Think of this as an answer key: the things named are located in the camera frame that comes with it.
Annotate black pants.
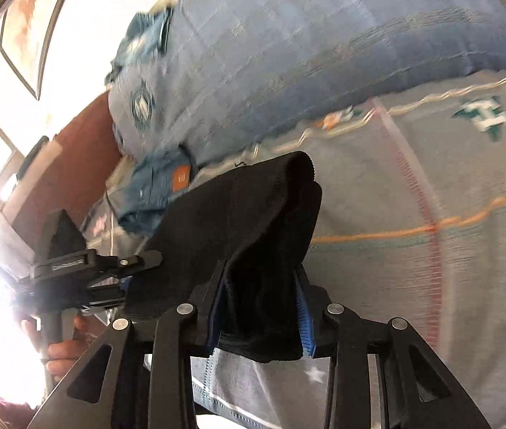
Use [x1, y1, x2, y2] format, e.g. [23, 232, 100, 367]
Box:
[124, 151, 322, 363]

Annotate person's left hand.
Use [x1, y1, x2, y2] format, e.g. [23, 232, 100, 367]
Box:
[44, 314, 89, 384]

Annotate brown wooden headboard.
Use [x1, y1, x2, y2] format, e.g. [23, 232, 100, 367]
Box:
[2, 92, 122, 250]

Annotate folded blue jeans orange patch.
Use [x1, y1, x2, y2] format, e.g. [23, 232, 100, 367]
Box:
[109, 146, 196, 236]

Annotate grey patterned bed sheet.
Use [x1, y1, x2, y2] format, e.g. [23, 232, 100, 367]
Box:
[195, 71, 506, 428]

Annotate blue denim garment on pillow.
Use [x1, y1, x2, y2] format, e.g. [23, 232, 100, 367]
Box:
[104, 5, 173, 86]

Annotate blue plaid pillow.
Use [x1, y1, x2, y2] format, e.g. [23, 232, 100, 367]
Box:
[108, 0, 506, 164]

